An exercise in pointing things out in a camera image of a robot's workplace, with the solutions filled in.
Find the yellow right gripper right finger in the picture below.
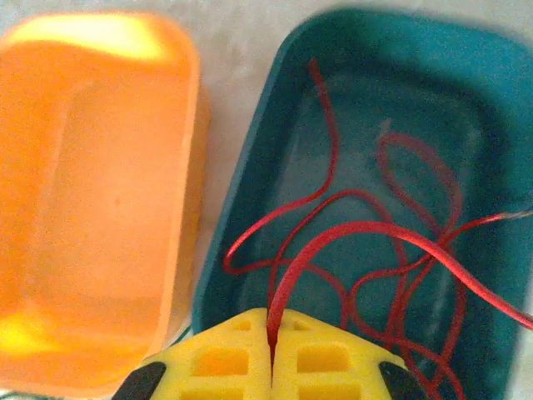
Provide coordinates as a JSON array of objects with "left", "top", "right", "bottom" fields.
[{"left": 271, "top": 308, "right": 426, "bottom": 400}]

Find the orange plastic bin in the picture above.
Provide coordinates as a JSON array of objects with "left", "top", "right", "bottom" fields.
[{"left": 0, "top": 11, "right": 206, "bottom": 398}]

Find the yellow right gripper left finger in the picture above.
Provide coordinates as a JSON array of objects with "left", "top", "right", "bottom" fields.
[{"left": 112, "top": 307, "right": 275, "bottom": 400}]

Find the red cable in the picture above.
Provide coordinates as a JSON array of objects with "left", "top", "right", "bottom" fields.
[
  {"left": 222, "top": 56, "right": 350, "bottom": 313},
  {"left": 341, "top": 210, "right": 533, "bottom": 335},
  {"left": 376, "top": 131, "right": 466, "bottom": 241},
  {"left": 265, "top": 221, "right": 533, "bottom": 378},
  {"left": 269, "top": 188, "right": 412, "bottom": 337}
]

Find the teal plastic bin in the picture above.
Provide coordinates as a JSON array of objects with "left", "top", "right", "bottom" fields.
[{"left": 190, "top": 7, "right": 533, "bottom": 400}]

